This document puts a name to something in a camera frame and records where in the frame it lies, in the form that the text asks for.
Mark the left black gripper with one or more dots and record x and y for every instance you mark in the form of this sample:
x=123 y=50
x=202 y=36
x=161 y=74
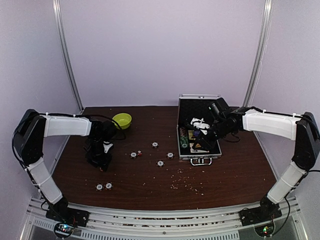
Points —
x=103 y=163

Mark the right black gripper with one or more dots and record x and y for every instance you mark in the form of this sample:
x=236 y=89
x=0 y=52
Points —
x=207 y=144

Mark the aluminium poker case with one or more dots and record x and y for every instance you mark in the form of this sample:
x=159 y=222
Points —
x=196 y=106

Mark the yellow blue card box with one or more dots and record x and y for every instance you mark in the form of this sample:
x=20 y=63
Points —
x=193 y=134

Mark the red triangle dealer marker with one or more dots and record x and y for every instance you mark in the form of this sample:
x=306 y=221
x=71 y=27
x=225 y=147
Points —
x=197 y=146

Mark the green poker chip front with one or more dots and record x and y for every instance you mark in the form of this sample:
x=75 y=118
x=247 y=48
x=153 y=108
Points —
x=184 y=144

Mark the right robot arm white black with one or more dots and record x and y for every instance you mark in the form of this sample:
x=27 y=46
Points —
x=300 y=129

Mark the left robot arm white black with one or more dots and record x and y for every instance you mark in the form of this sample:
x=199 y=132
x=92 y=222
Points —
x=27 y=145

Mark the green bowl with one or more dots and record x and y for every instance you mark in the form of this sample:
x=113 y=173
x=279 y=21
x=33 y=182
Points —
x=122 y=120

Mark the chip row in case left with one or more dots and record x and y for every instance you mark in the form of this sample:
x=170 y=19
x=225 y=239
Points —
x=183 y=134

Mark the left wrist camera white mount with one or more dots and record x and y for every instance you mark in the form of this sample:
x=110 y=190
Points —
x=108 y=146

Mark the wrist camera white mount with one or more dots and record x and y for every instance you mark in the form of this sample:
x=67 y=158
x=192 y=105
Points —
x=108 y=146
x=198 y=124

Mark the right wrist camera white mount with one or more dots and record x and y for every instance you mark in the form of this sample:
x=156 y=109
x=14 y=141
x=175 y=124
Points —
x=198 y=124

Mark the front aluminium rail base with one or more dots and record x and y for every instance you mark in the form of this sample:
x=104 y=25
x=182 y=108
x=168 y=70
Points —
x=222 y=223

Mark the right aluminium frame post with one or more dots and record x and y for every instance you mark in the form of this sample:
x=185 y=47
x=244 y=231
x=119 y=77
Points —
x=261 y=47

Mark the aluminium frame post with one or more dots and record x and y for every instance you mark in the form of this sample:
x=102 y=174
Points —
x=261 y=47
x=56 y=4

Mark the left aluminium frame post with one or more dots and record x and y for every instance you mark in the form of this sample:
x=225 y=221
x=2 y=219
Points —
x=56 y=4

